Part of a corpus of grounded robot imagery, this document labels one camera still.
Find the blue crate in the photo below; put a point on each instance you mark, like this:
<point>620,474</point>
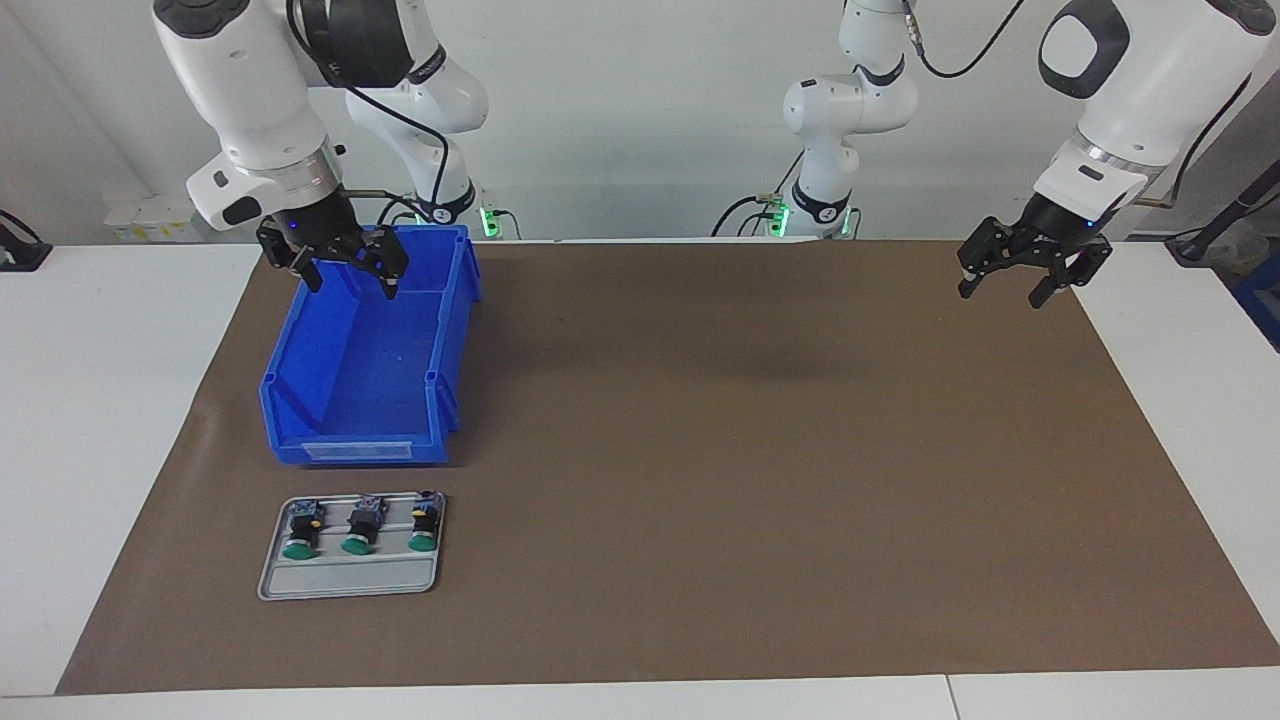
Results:
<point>1262,300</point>

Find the black clamp mount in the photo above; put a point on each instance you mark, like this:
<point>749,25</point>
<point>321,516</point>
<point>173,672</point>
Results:
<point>20,250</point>

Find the black stand leg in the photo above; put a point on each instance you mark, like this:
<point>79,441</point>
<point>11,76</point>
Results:
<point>1225,215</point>

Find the brown table mat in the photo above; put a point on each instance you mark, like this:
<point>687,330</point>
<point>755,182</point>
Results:
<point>700,550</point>

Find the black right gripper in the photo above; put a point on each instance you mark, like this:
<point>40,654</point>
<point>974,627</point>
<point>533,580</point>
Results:
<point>310,228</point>

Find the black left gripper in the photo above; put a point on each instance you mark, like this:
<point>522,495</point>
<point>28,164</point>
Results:
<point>1055,232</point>

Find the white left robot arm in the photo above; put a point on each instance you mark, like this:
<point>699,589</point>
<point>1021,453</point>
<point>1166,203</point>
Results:
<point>850,100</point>

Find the grey metal tray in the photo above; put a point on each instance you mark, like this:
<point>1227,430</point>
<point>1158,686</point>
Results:
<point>350,575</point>

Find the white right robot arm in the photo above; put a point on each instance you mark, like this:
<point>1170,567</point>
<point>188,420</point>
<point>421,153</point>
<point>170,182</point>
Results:
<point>250,90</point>

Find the white background boxes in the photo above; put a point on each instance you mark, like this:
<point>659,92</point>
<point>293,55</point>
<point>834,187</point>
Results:
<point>150,215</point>

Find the blue plastic storage bin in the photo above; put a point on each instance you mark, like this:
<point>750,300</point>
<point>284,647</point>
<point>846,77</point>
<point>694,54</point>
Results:
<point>370,370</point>

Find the green push button switch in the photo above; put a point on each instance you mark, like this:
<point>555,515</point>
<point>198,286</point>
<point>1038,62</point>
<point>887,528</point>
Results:
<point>362,525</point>
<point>425,525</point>
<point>301,530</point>

